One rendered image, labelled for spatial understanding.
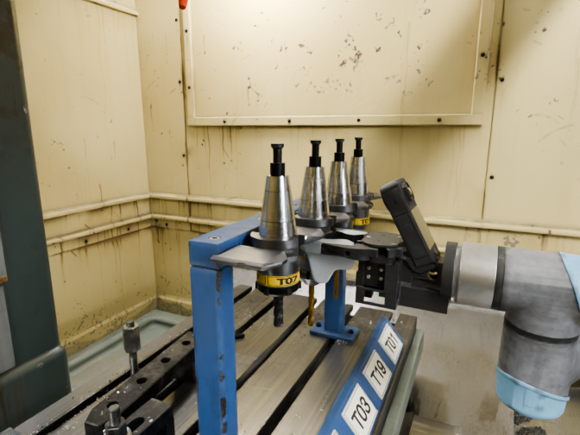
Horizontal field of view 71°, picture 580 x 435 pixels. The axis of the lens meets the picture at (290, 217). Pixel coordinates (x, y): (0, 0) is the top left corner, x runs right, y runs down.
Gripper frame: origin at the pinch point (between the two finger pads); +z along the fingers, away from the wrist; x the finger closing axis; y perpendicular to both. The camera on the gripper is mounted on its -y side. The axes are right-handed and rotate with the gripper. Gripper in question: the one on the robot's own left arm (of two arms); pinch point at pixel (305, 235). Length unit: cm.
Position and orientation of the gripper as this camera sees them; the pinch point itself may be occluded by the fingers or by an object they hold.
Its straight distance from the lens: 58.1
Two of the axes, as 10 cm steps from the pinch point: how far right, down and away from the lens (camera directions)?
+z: -9.1, -1.0, 4.1
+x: 4.2, -1.8, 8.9
